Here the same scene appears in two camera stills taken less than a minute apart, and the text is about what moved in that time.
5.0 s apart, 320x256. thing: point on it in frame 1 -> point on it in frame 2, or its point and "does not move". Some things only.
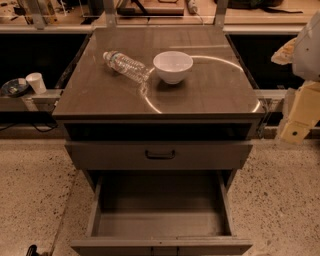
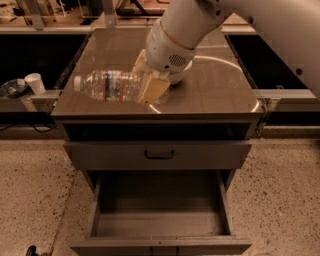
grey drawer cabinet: (159, 120) does not move
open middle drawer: (161, 213) does not move
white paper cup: (36, 80) does not move
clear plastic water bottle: (126, 66) -> (110, 85)
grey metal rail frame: (35, 102) does not move
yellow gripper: (308, 53) -> (165, 52)
